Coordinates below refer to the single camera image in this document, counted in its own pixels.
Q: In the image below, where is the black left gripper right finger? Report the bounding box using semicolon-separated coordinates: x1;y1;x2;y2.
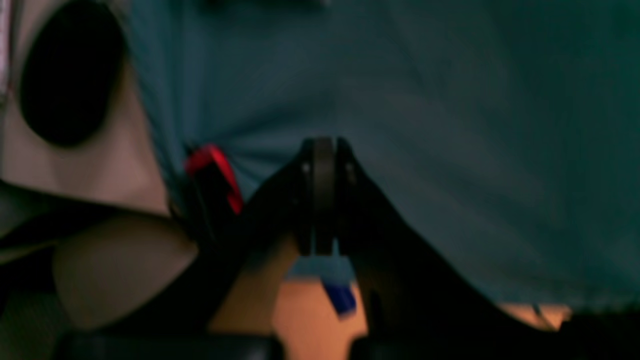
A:
335;137;639;360

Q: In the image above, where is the black computer mouse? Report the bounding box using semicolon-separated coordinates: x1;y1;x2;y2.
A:
18;0;125;147

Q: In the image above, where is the red black table clamp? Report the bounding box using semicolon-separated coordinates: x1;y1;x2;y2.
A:
168;143;244;248

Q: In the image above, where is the blue black clamp handle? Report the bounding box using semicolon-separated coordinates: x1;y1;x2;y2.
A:
322;281;357;317

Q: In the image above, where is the teal table cloth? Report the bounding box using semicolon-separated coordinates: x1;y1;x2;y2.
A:
128;0;640;309

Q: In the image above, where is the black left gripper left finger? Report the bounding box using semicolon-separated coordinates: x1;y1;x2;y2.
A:
55;137;325;360

